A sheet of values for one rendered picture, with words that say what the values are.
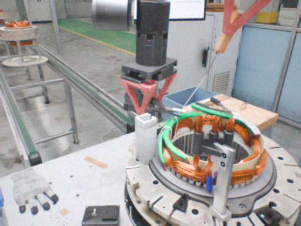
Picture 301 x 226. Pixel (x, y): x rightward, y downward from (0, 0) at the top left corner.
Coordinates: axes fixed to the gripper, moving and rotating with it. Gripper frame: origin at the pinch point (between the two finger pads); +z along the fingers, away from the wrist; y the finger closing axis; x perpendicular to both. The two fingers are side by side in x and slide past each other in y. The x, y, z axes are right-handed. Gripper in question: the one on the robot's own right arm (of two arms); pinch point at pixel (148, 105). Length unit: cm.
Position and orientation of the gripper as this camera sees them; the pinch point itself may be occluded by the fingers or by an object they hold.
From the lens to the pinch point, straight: 49.5
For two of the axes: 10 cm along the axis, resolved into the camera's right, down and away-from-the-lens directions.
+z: -0.5, 8.8, 4.8
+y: -5.4, 3.8, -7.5
